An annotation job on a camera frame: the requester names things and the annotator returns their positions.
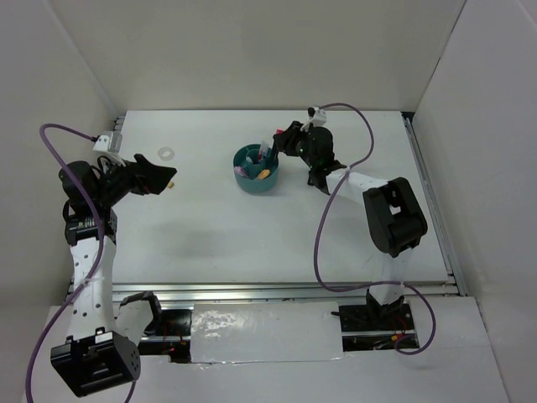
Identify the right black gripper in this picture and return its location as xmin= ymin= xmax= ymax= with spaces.
xmin=274 ymin=121 xmax=317 ymax=169

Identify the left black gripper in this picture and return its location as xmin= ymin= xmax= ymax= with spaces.
xmin=96 ymin=152 xmax=176 ymax=207

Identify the black pink highlighter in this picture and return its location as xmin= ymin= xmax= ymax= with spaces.
xmin=268 ymin=133 xmax=279 ymax=164

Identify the clear tape roll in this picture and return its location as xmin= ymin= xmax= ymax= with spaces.
xmin=158 ymin=147 xmax=175 ymax=161

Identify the orange highlighter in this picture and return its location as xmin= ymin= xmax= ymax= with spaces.
xmin=256 ymin=169 xmax=270 ymax=180

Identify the purple pink highlighter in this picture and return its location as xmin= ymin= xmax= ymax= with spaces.
xmin=234 ymin=166 xmax=248 ymax=177

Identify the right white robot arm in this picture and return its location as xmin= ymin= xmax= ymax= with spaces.
xmin=271 ymin=121 xmax=428 ymax=329

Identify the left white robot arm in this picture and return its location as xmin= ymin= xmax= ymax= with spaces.
xmin=50 ymin=154 xmax=177 ymax=397

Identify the teal round organizer container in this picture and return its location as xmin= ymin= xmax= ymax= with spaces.
xmin=232 ymin=144 xmax=279 ymax=194

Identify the white foil cover plate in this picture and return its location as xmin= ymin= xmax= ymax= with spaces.
xmin=190 ymin=301 xmax=344 ymax=364

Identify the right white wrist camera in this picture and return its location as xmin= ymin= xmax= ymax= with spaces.
xmin=301 ymin=107 xmax=327 ymax=131

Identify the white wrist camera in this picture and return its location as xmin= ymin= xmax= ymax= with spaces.
xmin=93 ymin=131 xmax=123 ymax=165
xmin=301 ymin=107 xmax=327 ymax=131

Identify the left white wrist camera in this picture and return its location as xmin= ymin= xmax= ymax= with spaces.
xmin=93 ymin=131 xmax=123 ymax=165

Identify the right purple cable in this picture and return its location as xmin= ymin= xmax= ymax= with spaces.
xmin=314 ymin=102 xmax=437 ymax=356

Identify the purple cable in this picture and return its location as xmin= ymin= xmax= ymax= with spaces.
xmin=314 ymin=102 xmax=437 ymax=356
xmin=24 ymin=123 xmax=139 ymax=403

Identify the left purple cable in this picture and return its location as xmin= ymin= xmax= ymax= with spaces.
xmin=24 ymin=123 xmax=139 ymax=403

